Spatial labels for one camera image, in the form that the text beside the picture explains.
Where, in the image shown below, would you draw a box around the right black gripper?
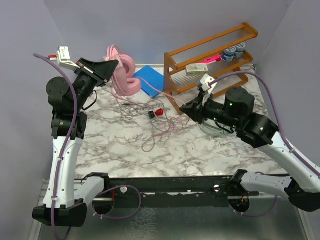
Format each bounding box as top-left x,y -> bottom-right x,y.
179,91 -> 241,130

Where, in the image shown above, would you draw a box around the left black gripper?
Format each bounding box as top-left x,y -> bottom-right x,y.
72,57 -> 118,111

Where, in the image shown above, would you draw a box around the mint green headphones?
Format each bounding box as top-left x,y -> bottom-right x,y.
198,120 -> 235,137

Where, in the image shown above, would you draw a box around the pink headphone cable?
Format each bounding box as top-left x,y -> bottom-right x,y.
111,76 -> 191,137

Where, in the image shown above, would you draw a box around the pink grey headphones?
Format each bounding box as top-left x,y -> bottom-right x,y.
104,44 -> 142,97

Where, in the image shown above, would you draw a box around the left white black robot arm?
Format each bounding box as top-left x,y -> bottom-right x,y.
32,58 -> 119,227

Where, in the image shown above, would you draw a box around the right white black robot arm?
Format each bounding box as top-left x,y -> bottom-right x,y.
179,87 -> 320,212

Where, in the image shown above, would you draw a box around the white green red box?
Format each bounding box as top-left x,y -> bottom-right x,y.
185,63 -> 209,76

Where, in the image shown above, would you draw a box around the blue notebook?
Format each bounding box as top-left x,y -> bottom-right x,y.
133,65 -> 164,99

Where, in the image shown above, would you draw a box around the wooden three-tier rack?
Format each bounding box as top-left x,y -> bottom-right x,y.
163,22 -> 259,115

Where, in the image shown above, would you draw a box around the pink marker pen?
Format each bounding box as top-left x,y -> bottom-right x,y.
201,54 -> 221,64

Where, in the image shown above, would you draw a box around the blue white jar left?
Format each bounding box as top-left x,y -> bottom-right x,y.
221,46 -> 236,62

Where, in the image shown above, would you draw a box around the blue white jar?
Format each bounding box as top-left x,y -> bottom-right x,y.
221,46 -> 236,62
234,42 -> 246,58

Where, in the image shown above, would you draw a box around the blue white jar right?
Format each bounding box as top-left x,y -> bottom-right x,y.
234,42 -> 246,58

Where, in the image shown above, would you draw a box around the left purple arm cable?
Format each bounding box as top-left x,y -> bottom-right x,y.
33,52 -> 142,240

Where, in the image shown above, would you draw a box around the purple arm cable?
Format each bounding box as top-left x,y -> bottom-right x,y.
33,52 -> 142,240
209,71 -> 320,218

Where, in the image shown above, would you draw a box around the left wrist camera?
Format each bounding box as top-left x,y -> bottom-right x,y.
48,46 -> 79,71

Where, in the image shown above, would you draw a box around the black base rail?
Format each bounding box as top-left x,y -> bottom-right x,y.
92,173 -> 250,212

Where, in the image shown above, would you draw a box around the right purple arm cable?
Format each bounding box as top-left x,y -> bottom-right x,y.
209,71 -> 320,218

